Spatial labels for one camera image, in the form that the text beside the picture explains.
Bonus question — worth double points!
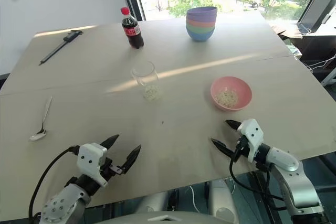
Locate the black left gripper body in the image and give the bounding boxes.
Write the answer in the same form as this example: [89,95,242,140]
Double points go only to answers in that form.
[99,156,124,179]

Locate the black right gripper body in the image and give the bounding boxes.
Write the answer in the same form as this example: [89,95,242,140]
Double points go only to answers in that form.
[232,134,250,163]

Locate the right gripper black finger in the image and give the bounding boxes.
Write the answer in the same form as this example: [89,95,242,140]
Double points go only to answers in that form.
[210,137,236,160]
[224,119,243,132]

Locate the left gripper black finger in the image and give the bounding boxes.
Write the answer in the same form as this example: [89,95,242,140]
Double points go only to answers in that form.
[121,144,142,175]
[99,134,120,150]

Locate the pink bowl with food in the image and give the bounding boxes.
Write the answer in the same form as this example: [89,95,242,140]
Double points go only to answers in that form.
[210,76,253,112]

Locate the grey rounded robot shell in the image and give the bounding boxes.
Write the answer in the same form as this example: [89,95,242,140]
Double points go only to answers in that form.
[208,178,240,224]
[135,191,170,214]

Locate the grey robot torso top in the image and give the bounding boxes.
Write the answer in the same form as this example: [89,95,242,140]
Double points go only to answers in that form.
[94,210,220,224]

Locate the clear drinking glass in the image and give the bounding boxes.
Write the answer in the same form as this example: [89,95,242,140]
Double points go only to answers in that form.
[131,60,163,102]

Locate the metal spoon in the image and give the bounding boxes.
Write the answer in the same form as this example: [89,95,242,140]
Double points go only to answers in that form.
[28,95,54,142]

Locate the blue plastic bowl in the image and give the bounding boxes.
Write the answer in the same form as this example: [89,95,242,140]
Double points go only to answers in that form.
[186,28,216,42]

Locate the green plastic bowl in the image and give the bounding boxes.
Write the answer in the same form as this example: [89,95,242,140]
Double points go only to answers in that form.
[185,23,217,33]

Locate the black vernier caliper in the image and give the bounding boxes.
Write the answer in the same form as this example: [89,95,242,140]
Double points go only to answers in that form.
[38,29,85,66]

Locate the salmon pink stacked bowl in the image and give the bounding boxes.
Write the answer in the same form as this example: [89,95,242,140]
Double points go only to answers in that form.
[185,18,217,27]

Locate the brown cardboard box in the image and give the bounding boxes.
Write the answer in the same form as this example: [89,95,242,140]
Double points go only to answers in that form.
[269,22,306,40]

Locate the cola bottle with red cap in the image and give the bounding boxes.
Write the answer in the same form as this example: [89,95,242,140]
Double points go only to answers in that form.
[120,7,145,50]

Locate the purple plastic bowl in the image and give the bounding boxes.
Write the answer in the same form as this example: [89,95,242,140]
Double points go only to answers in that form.
[186,6,218,23]

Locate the dark computer monitor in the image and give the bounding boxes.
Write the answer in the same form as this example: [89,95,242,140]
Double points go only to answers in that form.
[297,0,336,30]

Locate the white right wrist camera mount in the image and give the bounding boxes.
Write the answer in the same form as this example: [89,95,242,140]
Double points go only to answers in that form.
[237,118,265,163]

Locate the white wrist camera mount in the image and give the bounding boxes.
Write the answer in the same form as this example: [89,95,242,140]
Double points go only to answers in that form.
[76,143,109,187]
[237,118,265,163]

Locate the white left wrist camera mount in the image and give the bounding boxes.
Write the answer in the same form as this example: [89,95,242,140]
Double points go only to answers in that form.
[76,143,109,187]

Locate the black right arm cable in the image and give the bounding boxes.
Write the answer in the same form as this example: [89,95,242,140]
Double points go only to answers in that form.
[228,150,289,212]

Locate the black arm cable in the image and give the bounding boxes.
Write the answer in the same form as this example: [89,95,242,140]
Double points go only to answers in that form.
[228,150,289,212]
[28,145,80,222]

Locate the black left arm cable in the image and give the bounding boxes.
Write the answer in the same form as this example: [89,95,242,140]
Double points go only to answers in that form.
[28,145,80,222]

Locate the thin white cable under table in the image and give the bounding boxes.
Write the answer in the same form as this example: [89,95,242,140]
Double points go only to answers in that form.
[188,184,202,213]

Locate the white cables beside table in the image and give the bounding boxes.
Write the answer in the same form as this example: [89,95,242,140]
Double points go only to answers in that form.
[303,52,336,73]

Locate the white frame leg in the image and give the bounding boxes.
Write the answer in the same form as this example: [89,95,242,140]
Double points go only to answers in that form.
[320,66,336,87]

